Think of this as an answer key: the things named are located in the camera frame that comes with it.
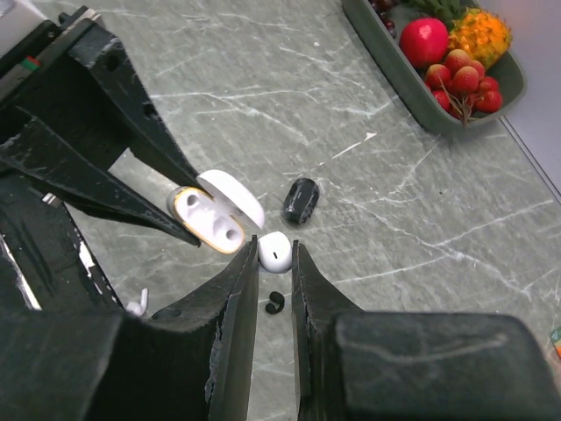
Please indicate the orange horned melon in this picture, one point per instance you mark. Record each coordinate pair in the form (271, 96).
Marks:
(482, 35)

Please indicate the orange green box left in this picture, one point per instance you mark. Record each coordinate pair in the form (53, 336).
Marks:
(555, 338)

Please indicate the dark grape bunch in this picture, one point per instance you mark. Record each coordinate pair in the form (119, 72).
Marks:
(383, 9)

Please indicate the red apple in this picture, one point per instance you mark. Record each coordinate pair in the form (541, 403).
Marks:
(424, 42)

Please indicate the red lychee bunch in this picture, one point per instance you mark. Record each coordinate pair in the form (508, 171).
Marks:
(462, 88)

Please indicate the black earbud charging case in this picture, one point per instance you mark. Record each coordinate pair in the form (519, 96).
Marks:
(300, 201)

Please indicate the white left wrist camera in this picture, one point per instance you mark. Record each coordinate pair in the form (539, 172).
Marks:
(18, 19)

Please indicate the green leafy sprig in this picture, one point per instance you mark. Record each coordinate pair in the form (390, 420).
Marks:
(447, 11)

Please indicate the white earbud with blue light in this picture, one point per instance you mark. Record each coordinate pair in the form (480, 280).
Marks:
(138, 308)

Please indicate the grey-green fruit tray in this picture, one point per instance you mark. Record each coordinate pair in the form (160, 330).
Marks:
(408, 82)

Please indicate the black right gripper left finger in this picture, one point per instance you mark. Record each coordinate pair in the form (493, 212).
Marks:
(190, 361)

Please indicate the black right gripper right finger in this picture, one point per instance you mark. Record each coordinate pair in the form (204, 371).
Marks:
(353, 364)

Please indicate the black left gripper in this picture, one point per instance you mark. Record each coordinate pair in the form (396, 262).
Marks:
(59, 137)

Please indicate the black clip earbud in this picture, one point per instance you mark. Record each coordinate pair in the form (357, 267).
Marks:
(275, 304)

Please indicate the white earbud charging case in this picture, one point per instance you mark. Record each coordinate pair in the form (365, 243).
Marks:
(213, 211)

